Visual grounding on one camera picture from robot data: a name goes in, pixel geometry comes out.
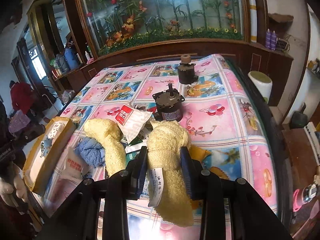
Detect yellow fluffy towel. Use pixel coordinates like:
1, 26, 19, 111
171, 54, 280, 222
84, 118, 126, 177
147, 120, 194, 228

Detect blue fluffy towel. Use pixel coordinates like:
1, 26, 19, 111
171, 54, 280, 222
74, 137, 105, 167

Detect white red-label packet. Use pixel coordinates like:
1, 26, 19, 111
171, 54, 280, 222
116, 105, 152, 143

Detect white red-print plastic bag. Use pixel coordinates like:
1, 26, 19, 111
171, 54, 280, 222
61, 147, 92, 183

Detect yellow cardboard box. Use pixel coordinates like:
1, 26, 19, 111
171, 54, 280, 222
23, 116, 75, 196

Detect white gloved left hand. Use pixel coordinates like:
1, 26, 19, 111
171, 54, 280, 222
1, 164, 28, 207

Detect black electric motor near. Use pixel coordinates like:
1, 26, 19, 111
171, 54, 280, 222
152, 83, 185, 122

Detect black electric motor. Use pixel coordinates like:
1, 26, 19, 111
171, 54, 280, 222
152, 83, 185, 122
177, 54, 198, 85

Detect colourful cartoon tablecloth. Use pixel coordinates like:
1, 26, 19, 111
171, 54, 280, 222
42, 53, 279, 240

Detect black electric motor far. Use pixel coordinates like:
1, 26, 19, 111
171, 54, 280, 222
177, 54, 198, 85

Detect blue water jug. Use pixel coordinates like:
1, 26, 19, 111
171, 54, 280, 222
64, 47, 79, 70

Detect person in red jacket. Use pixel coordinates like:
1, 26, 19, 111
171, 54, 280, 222
9, 80, 34, 115

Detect purple bottle left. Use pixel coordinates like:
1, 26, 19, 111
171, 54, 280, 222
265, 29, 271, 49

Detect purple bottle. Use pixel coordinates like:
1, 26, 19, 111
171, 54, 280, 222
265, 29, 271, 49
270, 31, 277, 51

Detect purple bottle right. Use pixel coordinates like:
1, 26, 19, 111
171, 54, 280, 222
270, 31, 277, 51

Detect aquarium with artificial plants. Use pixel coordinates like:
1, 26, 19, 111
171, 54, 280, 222
80, 0, 244, 56

